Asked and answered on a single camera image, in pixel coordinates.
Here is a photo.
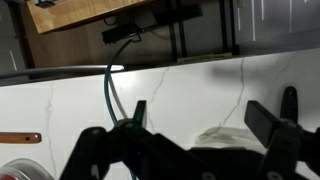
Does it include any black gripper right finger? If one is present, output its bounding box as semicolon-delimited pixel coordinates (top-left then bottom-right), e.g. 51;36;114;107
244;85;320;180

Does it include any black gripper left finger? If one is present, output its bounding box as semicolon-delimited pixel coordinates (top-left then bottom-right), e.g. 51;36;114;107
59;99;214;180

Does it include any dark wooden spoon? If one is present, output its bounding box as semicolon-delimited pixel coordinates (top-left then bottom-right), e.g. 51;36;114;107
0;132;43;145

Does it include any white plastic bag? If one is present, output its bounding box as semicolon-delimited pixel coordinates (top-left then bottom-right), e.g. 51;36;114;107
194;125;268;152

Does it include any clear glass jar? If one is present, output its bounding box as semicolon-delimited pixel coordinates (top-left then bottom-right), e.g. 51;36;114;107
0;157;55;180

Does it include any grey metal bar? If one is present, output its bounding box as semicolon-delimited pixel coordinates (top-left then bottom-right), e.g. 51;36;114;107
0;64;125;82

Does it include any grey cabinet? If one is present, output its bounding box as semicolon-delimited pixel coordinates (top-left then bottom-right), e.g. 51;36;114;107
232;0;320;56

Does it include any black power strip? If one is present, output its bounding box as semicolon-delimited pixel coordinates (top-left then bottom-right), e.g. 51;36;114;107
101;22;145;45

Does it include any black metal stand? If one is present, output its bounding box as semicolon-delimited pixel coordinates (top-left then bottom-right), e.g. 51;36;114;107
151;0;241;64

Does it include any wooden desk top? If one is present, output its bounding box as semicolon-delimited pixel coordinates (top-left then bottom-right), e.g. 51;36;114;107
25;0;149;35

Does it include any teal cable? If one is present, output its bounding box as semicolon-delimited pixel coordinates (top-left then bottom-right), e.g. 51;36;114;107
104;31;143;180

